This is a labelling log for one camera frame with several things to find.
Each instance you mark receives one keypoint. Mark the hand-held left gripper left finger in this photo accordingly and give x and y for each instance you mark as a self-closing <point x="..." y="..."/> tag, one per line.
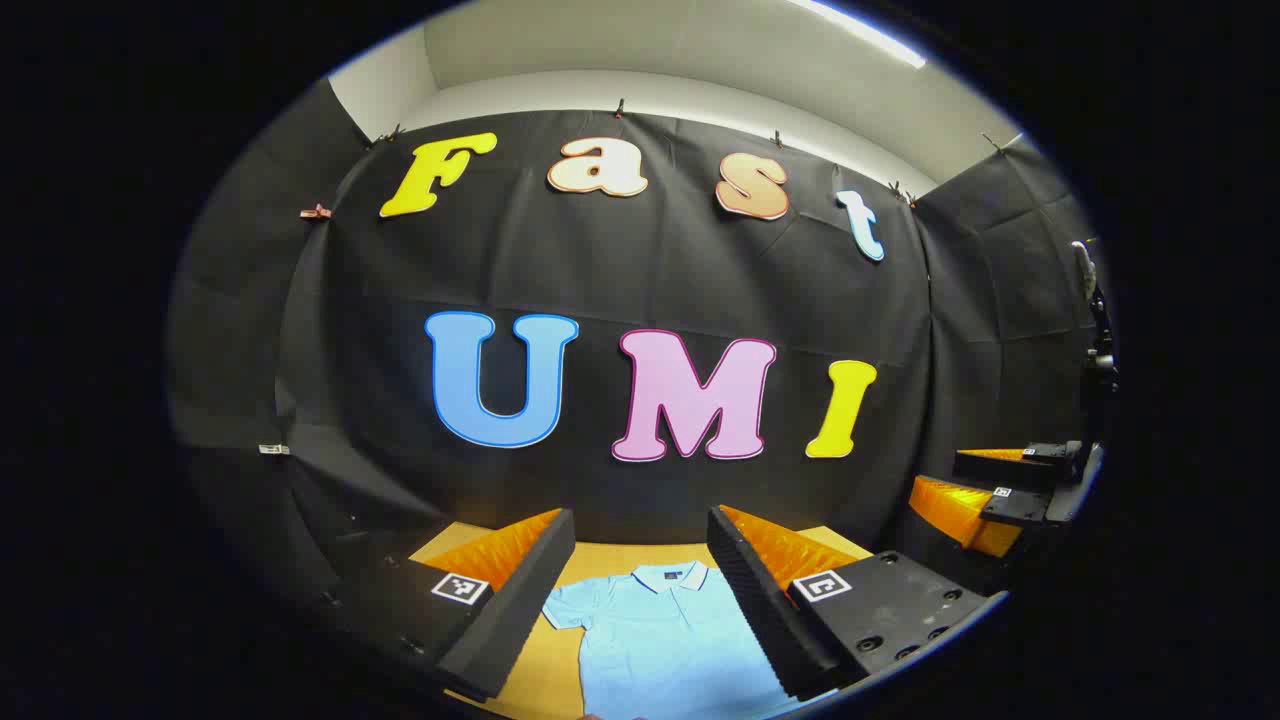
<point x="520" y="610"/>

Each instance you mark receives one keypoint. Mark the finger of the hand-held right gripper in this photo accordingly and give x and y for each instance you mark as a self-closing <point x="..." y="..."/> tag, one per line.
<point x="1050" y="462"/>
<point x="1025" y="508"/>

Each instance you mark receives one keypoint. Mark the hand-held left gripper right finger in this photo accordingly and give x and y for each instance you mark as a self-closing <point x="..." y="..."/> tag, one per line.
<point x="760" y="605"/>

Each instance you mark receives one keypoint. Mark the light blue T-shirt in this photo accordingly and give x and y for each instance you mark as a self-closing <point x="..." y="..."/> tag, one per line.
<point x="660" y="640"/>

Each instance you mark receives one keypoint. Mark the small red clip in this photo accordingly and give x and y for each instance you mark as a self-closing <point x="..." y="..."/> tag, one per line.
<point x="316" y="211"/>

